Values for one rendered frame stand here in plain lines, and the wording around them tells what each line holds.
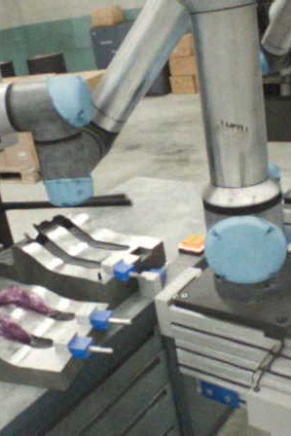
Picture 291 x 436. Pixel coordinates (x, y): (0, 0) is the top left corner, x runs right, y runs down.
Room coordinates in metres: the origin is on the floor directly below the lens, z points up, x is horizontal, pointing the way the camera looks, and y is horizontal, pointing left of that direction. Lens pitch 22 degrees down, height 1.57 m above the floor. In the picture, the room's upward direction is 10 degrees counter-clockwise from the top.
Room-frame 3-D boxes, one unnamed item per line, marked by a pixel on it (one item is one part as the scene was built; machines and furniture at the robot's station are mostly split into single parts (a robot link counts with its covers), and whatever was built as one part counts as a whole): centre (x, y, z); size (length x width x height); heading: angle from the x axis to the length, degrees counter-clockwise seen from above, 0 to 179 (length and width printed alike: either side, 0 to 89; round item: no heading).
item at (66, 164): (0.82, 0.10, 1.34); 0.11 x 0.08 x 0.11; 165
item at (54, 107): (0.81, 0.10, 1.43); 0.11 x 0.08 x 0.09; 75
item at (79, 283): (1.49, 0.23, 0.87); 0.50 x 0.26 x 0.14; 48
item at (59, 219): (1.47, 0.22, 0.92); 0.35 x 0.16 x 0.09; 48
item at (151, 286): (1.33, -0.01, 0.83); 0.13 x 0.05 x 0.05; 148
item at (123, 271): (1.26, 0.07, 0.89); 0.13 x 0.05 x 0.05; 46
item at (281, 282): (0.87, -0.18, 1.09); 0.15 x 0.15 x 0.10
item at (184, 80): (8.11, -1.19, 0.42); 0.86 x 0.33 x 0.83; 53
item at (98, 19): (8.89, 0.00, 1.26); 0.42 x 0.33 x 0.29; 53
